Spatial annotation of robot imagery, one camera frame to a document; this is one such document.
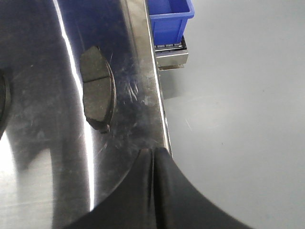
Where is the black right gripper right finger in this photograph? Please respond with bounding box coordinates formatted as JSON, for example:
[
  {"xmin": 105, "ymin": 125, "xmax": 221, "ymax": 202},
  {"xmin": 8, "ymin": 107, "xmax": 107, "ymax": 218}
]
[{"xmin": 153, "ymin": 148, "xmax": 248, "ymax": 229}]

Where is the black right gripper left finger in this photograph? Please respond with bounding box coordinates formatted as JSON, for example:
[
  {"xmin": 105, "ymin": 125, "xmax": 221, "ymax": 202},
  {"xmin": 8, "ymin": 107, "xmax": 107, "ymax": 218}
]
[{"xmin": 65, "ymin": 149, "xmax": 157, "ymax": 229}]

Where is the grey brake pad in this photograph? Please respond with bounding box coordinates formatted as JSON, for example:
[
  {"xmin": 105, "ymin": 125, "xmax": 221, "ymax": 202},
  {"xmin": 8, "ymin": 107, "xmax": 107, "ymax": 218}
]
[
  {"xmin": 80, "ymin": 46, "xmax": 116, "ymax": 133},
  {"xmin": 0, "ymin": 69, "xmax": 11, "ymax": 138}
]

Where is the stainless steel roller rack frame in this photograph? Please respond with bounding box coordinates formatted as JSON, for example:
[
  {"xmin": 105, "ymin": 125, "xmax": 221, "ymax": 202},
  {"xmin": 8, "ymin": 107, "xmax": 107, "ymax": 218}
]
[{"xmin": 153, "ymin": 36, "xmax": 189, "ymax": 71}]

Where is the right blue plastic bin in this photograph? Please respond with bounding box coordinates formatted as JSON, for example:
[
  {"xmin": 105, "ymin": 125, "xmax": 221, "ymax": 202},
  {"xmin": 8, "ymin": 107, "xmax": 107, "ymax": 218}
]
[{"xmin": 148, "ymin": 0, "xmax": 194, "ymax": 45}]

